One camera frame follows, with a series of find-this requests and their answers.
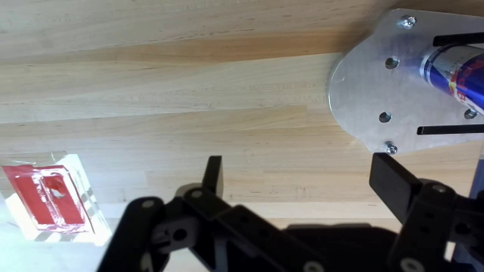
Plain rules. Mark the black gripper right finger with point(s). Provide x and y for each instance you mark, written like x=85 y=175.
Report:
x=395 y=184

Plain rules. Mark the red and white box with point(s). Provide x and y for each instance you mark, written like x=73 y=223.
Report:
x=47 y=202

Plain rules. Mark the silver metal plate with slots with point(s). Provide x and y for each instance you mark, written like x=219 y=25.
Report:
x=368 y=91

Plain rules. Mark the red bull can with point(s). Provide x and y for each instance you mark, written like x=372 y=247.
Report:
x=455 y=76

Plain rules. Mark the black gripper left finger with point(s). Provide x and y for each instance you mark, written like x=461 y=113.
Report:
x=212 y=176

